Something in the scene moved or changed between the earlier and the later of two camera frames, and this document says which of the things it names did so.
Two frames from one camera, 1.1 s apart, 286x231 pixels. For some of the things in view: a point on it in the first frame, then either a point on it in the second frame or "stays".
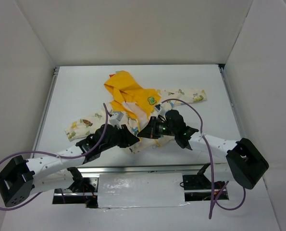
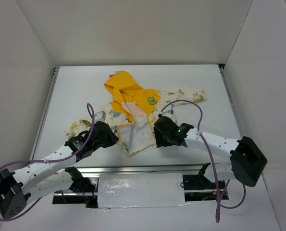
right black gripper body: (153, 127) -> (162, 130)
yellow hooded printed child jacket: (136, 104) stays
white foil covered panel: (140, 190) stays
